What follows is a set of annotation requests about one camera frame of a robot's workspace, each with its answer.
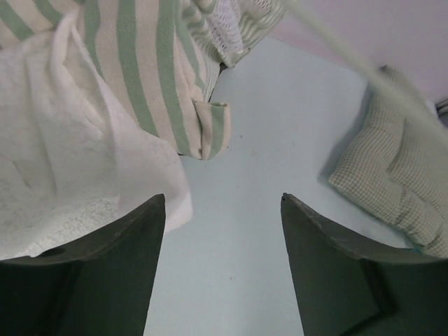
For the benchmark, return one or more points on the green checked cushion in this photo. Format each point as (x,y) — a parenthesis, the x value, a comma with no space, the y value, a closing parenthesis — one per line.
(398,174)

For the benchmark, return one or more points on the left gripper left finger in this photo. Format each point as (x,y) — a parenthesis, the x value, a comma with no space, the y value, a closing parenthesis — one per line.
(99,284)

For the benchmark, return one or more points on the striped green white pet tent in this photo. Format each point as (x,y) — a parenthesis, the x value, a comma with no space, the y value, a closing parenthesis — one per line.
(99,102)

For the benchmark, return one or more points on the thin white tent pole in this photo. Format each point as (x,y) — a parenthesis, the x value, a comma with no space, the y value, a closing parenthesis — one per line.
(350,56)

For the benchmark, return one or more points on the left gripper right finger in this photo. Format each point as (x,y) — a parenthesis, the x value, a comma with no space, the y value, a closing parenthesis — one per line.
(348,284)

